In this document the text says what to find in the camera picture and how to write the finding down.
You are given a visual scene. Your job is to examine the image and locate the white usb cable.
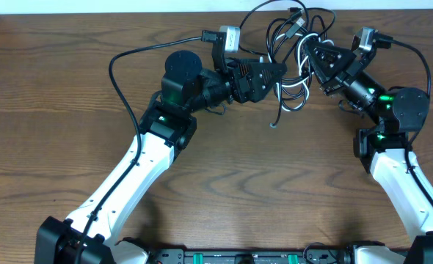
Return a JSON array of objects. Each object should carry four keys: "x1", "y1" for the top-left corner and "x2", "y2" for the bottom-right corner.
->
[{"x1": 266, "y1": 32, "x2": 335, "y2": 113}]

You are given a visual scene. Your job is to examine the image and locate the black usb cable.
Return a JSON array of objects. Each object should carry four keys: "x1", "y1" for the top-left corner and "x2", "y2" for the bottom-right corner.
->
[{"x1": 238, "y1": 0, "x2": 338, "y2": 128}]

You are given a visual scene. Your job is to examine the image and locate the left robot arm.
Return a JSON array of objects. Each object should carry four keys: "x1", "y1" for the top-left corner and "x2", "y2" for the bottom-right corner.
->
[{"x1": 34, "y1": 51, "x2": 287, "y2": 263}]

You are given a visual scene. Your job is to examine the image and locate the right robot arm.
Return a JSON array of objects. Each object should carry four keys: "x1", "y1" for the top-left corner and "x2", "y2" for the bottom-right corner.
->
[{"x1": 305, "y1": 35, "x2": 433, "y2": 263}]

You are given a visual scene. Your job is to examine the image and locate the right camera black cable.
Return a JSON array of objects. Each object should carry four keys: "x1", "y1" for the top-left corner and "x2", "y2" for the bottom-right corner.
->
[{"x1": 376, "y1": 34, "x2": 433, "y2": 232}]

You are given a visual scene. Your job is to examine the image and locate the camera black cable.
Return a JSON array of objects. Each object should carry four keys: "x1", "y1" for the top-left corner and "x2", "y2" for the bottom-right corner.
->
[
  {"x1": 376, "y1": 34, "x2": 433, "y2": 232},
  {"x1": 73, "y1": 35, "x2": 205, "y2": 264}
]

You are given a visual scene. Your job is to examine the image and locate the left camera black cable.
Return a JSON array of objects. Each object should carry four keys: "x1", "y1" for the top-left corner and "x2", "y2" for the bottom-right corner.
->
[{"x1": 73, "y1": 35, "x2": 205, "y2": 264}]

